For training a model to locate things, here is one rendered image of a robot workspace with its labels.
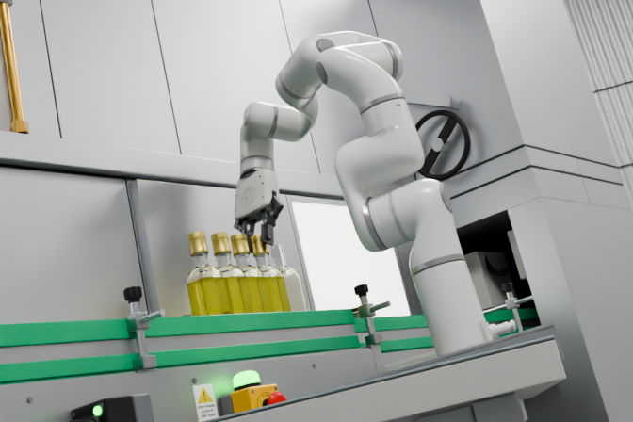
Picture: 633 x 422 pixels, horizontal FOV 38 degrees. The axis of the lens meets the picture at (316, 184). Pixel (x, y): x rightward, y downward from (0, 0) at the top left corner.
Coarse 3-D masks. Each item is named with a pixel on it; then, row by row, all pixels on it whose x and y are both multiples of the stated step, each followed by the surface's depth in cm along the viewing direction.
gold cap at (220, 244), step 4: (220, 232) 182; (224, 232) 183; (212, 236) 183; (216, 236) 182; (220, 236) 182; (224, 236) 182; (212, 240) 183; (216, 240) 182; (220, 240) 182; (224, 240) 182; (228, 240) 183; (212, 244) 183; (216, 244) 182; (220, 244) 182; (224, 244) 182; (228, 244) 183; (216, 248) 182; (220, 248) 181; (224, 248) 182; (228, 248) 182; (216, 252) 181; (220, 252) 181
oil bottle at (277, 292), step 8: (264, 272) 187; (272, 272) 188; (280, 272) 190; (272, 280) 187; (280, 280) 189; (272, 288) 186; (280, 288) 188; (272, 296) 186; (280, 296) 187; (272, 304) 185; (280, 304) 186; (288, 304) 188
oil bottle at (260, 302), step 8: (248, 272) 183; (256, 272) 185; (248, 280) 182; (256, 280) 184; (264, 280) 186; (256, 288) 183; (264, 288) 185; (256, 296) 182; (264, 296) 184; (256, 304) 181; (264, 304) 183; (256, 312) 180; (264, 312) 182
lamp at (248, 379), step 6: (240, 372) 148; (246, 372) 148; (252, 372) 148; (234, 378) 148; (240, 378) 147; (246, 378) 147; (252, 378) 147; (258, 378) 148; (234, 384) 148; (240, 384) 147; (246, 384) 147; (252, 384) 147; (258, 384) 148
